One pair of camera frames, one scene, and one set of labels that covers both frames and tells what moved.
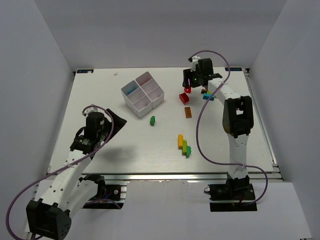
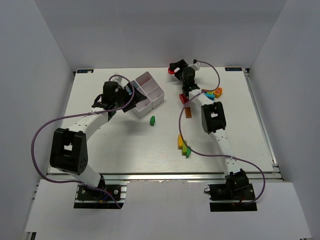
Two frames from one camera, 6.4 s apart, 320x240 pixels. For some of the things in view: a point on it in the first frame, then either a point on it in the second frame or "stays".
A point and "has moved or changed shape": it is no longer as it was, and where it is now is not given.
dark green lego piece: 152,120 stays
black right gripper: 187,78 -> 178,69
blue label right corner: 234,69 stays
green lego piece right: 188,151 stays
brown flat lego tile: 188,112 stays
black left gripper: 110,124 -> 130,95
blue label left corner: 85,71 stays
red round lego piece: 188,90 has moved or changed shape
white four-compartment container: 143,94 stays
